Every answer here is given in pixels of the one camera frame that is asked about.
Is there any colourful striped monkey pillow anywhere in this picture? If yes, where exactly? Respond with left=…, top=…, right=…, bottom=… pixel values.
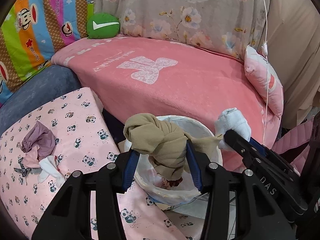
left=1, top=0, right=94, bottom=105

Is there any white lined trash bin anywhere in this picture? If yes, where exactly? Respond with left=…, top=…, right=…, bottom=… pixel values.
left=126, top=115, right=222, bottom=205

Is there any purple cloth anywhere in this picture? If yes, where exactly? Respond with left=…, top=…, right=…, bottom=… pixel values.
left=20, top=121, right=56, bottom=161

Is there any white sock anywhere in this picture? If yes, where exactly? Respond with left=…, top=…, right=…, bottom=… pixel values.
left=37, top=155, right=66, bottom=187

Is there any pink blanket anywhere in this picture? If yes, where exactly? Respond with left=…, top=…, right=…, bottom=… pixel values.
left=52, top=36, right=280, bottom=147

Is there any pink panda print sheet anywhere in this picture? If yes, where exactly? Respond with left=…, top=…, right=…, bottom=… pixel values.
left=1, top=88, right=203, bottom=239

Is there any black white patterned fabric scrap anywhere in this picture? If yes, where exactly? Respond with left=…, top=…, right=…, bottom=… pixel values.
left=14, top=157, right=31, bottom=185

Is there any green round pillow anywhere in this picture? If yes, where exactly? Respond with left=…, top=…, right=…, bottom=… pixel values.
left=87, top=13, right=120, bottom=39

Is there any small pink pillow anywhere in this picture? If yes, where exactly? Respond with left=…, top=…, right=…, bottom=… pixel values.
left=244, top=46, right=284, bottom=119

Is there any beige curtain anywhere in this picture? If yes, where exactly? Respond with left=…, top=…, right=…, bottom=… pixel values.
left=263, top=0, right=319, bottom=128

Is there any light blue white cloth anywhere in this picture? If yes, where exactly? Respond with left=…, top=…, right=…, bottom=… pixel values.
left=214, top=107, right=251, bottom=142

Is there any light pink cloth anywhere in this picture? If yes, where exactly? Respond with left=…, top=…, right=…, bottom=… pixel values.
left=21, top=145, right=40, bottom=168

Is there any grey floral sheet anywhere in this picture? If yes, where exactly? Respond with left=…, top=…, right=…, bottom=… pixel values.
left=94, top=0, right=270, bottom=60

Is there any tan knotted cloth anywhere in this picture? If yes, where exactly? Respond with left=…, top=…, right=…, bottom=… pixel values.
left=124, top=113, right=223, bottom=181

